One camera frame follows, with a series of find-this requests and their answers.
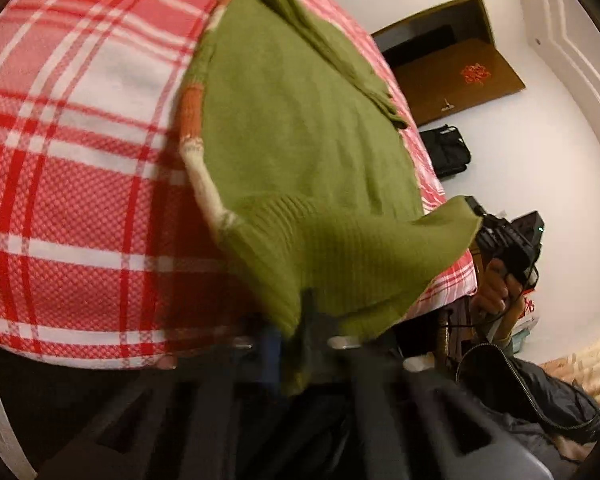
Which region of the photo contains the brown wooden door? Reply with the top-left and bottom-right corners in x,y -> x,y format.
390,37 -> 527,128

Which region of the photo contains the dark jacket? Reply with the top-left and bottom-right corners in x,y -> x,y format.
457,345 -> 600,463

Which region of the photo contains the red paper door decoration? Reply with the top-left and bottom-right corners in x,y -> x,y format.
460,62 -> 491,86

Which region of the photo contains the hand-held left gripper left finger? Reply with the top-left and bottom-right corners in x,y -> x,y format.
40,326 -> 282,480

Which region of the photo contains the beige patterned cloth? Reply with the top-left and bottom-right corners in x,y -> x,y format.
539,330 -> 600,407

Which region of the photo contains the dark door frame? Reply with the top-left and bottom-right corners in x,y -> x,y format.
370,0 -> 496,68

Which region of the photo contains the green knit sweater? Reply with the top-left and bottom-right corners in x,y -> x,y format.
177,0 -> 483,397

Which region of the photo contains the person's right hand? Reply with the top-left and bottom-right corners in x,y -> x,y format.
477,258 -> 525,322

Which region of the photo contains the black backpack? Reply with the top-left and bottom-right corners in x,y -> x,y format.
419,124 -> 473,178

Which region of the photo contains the red plaid bed sheet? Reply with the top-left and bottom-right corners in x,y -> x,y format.
0,0 -> 478,371

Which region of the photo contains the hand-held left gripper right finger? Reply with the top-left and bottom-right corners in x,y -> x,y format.
299,290 -> 556,480

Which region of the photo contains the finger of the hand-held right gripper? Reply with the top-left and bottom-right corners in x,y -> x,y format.
464,196 -> 503,248

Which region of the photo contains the black cable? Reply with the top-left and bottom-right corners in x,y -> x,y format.
454,260 -> 600,432

